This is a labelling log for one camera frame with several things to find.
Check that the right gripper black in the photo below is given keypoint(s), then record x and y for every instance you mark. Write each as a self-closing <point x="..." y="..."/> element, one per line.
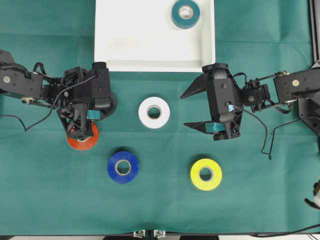
<point x="219" y="131"/>

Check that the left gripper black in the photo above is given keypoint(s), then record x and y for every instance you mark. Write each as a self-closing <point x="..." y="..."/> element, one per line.
<point x="76" y="101"/>

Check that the black tape roll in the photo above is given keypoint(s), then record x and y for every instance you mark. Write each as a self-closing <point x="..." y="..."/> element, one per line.
<point x="109" y="107"/>

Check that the white tape roll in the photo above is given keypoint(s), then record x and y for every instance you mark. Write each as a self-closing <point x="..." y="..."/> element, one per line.
<point x="154" y="112"/>

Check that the blue tape roll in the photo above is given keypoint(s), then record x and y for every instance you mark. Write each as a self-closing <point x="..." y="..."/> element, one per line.
<point x="123" y="167"/>

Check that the teal green tape roll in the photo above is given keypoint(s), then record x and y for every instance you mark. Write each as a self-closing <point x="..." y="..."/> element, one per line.
<point x="185" y="14"/>

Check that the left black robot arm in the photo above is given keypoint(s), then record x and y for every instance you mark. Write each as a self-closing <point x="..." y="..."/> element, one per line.
<point x="55" y="93"/>

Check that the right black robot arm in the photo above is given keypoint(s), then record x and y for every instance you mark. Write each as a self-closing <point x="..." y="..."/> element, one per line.
<point x="302" y="87"/>

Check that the red tape roll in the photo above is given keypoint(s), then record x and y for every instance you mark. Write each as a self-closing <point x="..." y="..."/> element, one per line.
<point x="88" y="143"/>

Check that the yellow tape roll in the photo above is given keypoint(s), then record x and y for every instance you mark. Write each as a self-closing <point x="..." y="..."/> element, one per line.
<point x="206" y="174"/>

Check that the white plastic case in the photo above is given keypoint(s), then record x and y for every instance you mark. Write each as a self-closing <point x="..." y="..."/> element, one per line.
<point x="140" y="36"/>

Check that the metal table clamp brackets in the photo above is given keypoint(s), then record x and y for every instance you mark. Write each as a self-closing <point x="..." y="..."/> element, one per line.
<point x="155" y="234"/>

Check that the white object at edge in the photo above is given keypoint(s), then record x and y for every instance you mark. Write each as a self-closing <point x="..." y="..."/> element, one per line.
<point x="316" y="197"/>

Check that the right wrist camera housing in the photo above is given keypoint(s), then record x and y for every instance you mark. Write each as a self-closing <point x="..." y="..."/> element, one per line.
<point x="222" y="91"/>

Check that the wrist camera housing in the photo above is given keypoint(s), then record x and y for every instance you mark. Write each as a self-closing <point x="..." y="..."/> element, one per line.
<point x="98" y="89"/>
<point x="222" y="91"/>

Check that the left wrist camera housing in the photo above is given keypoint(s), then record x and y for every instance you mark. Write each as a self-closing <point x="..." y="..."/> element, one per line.
<point x="98" y="89"/>

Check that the black aluminium frame rail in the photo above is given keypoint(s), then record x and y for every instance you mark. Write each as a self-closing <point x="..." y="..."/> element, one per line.
<point x="314" y="9"/>

